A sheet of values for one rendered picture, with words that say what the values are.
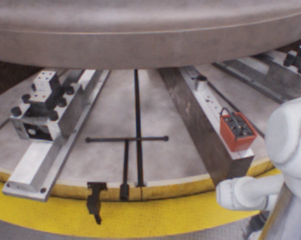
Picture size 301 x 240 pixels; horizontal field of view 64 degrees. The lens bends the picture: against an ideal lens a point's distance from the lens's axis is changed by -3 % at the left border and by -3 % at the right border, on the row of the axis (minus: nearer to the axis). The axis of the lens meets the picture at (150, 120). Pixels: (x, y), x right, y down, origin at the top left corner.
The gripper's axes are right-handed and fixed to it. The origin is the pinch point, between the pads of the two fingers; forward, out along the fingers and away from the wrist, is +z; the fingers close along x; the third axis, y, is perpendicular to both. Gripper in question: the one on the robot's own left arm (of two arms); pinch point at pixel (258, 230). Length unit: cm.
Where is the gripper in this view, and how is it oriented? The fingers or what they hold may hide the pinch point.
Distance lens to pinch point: 126.5
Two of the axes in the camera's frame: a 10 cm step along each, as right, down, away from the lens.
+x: -9.3, 2.4, -2.6
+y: -3.6, -6.4, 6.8
